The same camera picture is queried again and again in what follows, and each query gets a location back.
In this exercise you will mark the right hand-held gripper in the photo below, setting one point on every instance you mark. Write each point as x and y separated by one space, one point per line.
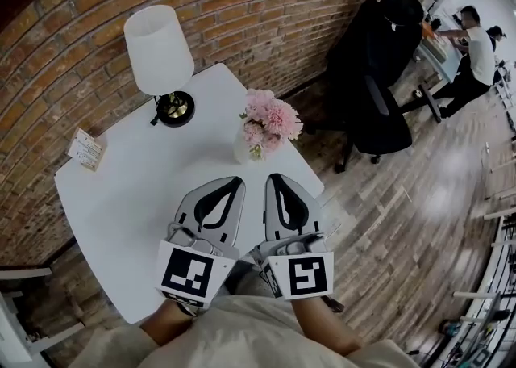
306 273

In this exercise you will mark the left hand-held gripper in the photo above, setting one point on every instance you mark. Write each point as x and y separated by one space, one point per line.
185 273

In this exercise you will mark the white vase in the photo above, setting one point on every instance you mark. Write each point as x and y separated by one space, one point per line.
240 148

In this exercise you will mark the pink flowers bunch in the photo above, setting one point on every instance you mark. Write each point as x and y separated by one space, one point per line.
274 116

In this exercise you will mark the person's left forearm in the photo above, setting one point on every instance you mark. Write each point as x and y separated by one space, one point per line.
167 324

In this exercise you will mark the person's right forearm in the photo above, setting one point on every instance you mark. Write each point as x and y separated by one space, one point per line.
322 326

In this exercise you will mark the white table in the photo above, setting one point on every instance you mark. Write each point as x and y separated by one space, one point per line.
141 197

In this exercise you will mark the person's beige shirt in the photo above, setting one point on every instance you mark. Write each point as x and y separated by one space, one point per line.
242 334

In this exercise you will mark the wooden card stand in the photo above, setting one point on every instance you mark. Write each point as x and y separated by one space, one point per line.
85 150

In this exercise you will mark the black office chair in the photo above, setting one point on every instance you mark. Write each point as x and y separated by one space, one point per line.
375 88

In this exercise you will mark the white shade table lamp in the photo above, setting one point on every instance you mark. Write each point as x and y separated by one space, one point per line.
157 47

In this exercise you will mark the glass top desk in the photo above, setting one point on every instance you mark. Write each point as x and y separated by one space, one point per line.
447 63

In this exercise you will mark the white metal rack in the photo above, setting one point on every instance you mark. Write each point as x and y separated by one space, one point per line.
496 306

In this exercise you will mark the orange box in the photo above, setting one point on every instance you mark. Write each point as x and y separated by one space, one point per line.
428 29

